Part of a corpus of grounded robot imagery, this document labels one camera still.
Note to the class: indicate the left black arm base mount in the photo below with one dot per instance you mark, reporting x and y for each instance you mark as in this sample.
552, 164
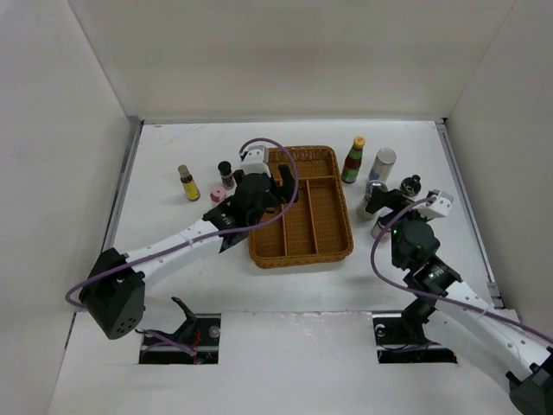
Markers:
194, 341

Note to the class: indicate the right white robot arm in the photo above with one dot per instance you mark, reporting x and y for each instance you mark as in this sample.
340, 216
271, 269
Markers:
449, 312

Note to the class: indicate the pink cap spice jar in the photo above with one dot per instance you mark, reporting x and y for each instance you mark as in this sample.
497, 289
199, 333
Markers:
218, 194

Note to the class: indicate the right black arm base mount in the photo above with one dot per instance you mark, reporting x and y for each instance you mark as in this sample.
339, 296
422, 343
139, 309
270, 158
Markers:
400, 338

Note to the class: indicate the red chili sauce bottle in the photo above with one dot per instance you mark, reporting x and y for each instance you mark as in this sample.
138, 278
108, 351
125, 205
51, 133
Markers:
353, 161

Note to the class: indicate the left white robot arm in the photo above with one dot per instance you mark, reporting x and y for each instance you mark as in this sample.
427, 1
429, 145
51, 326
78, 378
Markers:
115, 292

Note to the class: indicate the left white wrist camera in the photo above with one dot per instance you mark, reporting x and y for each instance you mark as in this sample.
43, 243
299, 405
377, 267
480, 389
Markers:
254, 160

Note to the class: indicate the yellow label brown bottle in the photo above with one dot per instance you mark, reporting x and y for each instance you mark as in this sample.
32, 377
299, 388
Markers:
190, 188

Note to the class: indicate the white red lid jar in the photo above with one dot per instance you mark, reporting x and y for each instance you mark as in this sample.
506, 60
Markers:
378, 227

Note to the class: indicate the black cap pepper jar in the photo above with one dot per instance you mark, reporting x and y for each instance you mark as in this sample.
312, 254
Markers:
225, 172

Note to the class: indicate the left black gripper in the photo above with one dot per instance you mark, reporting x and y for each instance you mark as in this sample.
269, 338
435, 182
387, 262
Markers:
286, 192

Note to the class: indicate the white blue salt shaker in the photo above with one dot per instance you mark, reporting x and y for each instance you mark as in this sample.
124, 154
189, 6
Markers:
383, 163

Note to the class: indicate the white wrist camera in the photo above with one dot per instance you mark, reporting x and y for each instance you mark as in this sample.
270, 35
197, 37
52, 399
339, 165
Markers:
254, 160
437, 206

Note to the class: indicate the brown wicker divided basket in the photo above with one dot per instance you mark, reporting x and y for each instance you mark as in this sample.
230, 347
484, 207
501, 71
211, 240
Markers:
317, 228

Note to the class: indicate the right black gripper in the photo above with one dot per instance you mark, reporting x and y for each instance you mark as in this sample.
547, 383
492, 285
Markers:
391, 199

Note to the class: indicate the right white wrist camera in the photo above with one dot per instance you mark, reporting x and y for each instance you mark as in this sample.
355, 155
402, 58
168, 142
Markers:
437, 206

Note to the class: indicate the black round cap bottle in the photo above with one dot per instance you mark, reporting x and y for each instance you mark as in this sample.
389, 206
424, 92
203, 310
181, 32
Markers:
411, 186

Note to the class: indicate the silver cap grinder jar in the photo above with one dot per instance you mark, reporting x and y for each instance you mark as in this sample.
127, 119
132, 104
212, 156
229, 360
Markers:
366, 201

